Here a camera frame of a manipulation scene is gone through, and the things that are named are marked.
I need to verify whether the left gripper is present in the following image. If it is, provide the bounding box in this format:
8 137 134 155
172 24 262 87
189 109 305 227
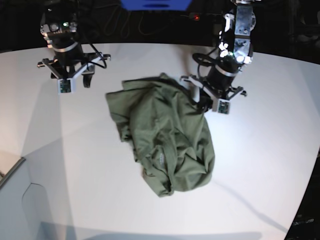
179 74 248 104

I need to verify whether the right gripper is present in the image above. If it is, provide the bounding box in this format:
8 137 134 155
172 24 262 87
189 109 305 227
37 53 111 82

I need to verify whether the olive green t-shirt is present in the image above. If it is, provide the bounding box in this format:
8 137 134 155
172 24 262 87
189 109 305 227
105 73 215 197

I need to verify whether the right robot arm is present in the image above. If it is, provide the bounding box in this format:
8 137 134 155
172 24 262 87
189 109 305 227
37 0 111 94

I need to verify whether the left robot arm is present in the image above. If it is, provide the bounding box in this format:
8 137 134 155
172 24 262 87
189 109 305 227
75 0 256 109

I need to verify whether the black power strip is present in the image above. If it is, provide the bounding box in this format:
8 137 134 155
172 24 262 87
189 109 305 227
187 12 222 22

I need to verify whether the blue box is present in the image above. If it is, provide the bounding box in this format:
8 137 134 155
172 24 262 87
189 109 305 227
120 0 192 11

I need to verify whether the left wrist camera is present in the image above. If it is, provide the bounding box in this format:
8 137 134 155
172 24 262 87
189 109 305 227
212 98 231 115

